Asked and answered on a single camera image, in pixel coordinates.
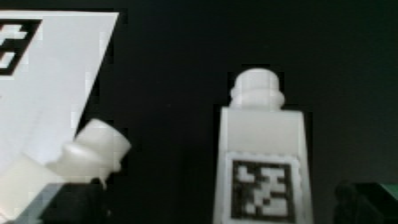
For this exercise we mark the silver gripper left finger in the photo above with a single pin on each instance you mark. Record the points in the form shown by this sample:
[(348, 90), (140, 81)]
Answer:
[(76, 206)]

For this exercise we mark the white fiducial tag sheet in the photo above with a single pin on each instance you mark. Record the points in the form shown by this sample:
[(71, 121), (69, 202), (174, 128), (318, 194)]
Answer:
[(53, 43)]

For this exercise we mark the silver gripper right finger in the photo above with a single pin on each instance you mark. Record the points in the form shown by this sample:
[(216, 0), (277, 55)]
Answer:
[(366, 203)]

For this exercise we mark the white leg near centre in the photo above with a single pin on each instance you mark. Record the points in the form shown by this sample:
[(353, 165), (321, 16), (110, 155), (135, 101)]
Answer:
[(33, 182)]

